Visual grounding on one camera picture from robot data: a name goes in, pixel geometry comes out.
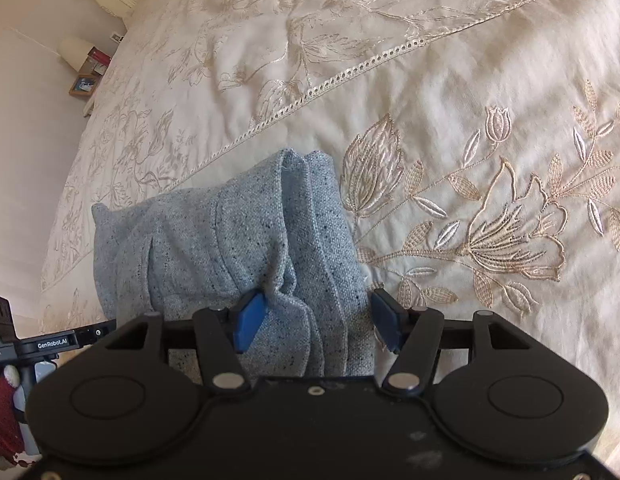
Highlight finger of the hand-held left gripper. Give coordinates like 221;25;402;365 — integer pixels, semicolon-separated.
77;325;118;348

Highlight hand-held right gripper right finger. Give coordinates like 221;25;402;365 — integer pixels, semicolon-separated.
372;289;533;397

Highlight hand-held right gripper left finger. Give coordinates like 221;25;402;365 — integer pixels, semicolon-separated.
104;292;267;395

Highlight grey speckled pants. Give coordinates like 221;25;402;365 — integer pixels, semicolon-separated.
92;149;378;381

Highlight cream embroidered bedspread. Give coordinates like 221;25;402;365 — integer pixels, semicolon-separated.
40;0;620;480

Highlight red box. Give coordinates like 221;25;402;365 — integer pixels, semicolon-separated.
81;46;113;77

